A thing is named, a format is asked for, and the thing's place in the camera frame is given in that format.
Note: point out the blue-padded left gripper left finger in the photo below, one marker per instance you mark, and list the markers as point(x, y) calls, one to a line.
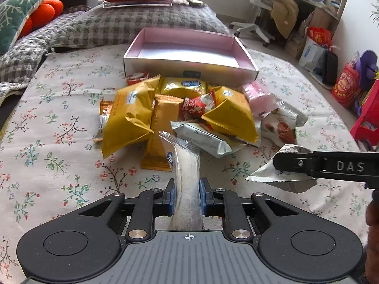
point(169, 197)

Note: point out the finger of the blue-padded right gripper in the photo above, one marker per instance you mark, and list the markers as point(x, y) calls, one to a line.
point(206, 196)

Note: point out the black das left gripper right finger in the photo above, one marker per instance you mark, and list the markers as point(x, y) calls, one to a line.
point(345, 166)

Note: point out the clear white snack packet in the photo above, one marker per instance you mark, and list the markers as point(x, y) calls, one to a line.
point(184, 160)

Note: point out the silver grey snack packet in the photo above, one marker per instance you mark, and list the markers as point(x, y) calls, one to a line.
point(201, 136)

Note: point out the silver white snack packet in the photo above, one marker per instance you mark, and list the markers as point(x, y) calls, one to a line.
point(285, 170)

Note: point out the large yellow snack bag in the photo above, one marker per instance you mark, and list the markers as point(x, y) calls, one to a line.
point(232, 115)
point(130, 118)

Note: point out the red white candy packet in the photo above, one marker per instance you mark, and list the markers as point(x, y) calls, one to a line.
point(136, 78)
point(195, 108)

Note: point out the white nut snack packet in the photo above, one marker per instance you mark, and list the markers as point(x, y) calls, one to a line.
point(279, 125)

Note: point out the pink snack packet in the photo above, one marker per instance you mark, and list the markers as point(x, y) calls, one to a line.
point(260, 100)

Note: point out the person's right hand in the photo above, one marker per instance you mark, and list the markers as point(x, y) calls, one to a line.
point(372, 250)

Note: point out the red box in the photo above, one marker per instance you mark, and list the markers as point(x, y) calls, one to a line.
point(366, 126)

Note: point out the red yellow snack bag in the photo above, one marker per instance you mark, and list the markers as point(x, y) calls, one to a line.
point(346, 86)

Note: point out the black bag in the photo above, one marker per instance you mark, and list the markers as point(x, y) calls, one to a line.
point(329, 68)

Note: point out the purple toy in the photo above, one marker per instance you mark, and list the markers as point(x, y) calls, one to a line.
point(367, 68)

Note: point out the yellow blue-label snack packet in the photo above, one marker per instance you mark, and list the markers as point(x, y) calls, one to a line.
point(183, 87)

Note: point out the orange small snack packet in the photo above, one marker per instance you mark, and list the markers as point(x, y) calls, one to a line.
point(105, 108)

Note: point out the white blue paper bag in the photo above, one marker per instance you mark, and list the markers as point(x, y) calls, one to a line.
point(311, 54)

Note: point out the floral tablecloth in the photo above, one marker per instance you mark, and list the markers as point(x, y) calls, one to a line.
point(51, 165)

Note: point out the red shopping bag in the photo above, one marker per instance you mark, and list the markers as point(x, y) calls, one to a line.
point(320, 36)

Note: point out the pink silver cardboard box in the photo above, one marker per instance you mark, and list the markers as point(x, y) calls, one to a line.
point(216, 58)

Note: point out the beige coat on chair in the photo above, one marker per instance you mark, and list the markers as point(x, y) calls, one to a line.
point(284, 8)

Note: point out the grey checked quilt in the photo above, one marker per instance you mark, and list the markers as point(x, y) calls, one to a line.
point(84, 27)

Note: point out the white office chair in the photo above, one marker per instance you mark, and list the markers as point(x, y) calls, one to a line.
point(254, 6)

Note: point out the clear plastic sheet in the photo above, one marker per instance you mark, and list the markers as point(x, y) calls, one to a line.
point(122, 4)

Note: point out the small orange cushion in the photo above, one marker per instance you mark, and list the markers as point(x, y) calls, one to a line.
point(45, 13)

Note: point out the green snowflake pillow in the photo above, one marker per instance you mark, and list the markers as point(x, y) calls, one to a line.
point(14, 14)

